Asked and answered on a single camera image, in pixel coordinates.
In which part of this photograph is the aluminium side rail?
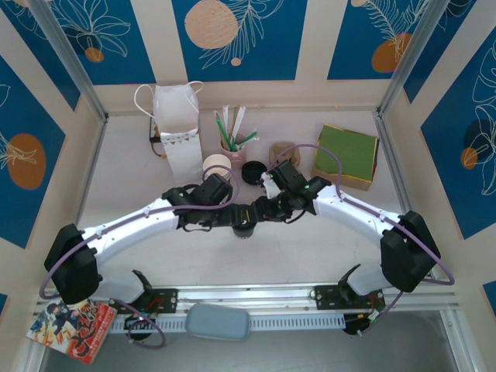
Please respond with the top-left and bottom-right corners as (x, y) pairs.
(75, 115), (109, 233)
(372, 110), (435, 280)

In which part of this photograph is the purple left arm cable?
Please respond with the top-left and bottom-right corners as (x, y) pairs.
(40, 164), (243, 350)

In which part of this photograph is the pink straw holder cup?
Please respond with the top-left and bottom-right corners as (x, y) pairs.
(219, 133), (248, 162)

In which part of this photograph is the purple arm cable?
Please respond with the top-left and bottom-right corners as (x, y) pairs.
(40, 164), (243, 350)
(270, 143), (455, 338)

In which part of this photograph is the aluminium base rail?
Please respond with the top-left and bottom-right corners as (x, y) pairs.
(36, 281), (460, 313)

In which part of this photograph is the white slotted cable duct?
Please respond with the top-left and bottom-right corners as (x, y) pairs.
(109, 312), (346, 335)

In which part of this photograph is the green napkin box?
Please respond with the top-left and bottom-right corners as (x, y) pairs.
(314, 123), (380, 183)

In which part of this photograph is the green drinking straw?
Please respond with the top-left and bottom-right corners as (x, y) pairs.
(214, 110), (234, 151)

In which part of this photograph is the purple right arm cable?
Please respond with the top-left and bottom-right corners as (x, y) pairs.
(270, 143), (455, 338)

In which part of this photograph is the grey blue cushion pad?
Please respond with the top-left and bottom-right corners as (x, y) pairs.
(184, 302), (252, 343)

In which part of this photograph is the white animal print paper bag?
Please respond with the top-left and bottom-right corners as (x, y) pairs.
(134, 80), (205, 185)

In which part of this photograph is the aluminium frame post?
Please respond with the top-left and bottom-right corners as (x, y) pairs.
(376, 0), (450, 117)
(26, 0), (109, 122)

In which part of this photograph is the brown pulp cup carrier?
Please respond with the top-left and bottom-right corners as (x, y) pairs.
(268, 142), (302, 171)

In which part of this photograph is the red wire with yellow connector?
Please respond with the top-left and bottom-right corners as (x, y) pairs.
(150, 139), (171, 160)

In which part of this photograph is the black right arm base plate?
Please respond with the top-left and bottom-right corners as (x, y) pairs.
(312, 284), (387, 312)

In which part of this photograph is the green straw with white wrapper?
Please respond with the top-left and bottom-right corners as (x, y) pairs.
(235, 130), (260, 150)

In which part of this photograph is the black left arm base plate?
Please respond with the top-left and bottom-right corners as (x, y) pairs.
(149, 288), (179, 315)

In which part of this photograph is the colourful comic book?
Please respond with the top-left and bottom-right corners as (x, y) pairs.
(26, 300), (119, 365)

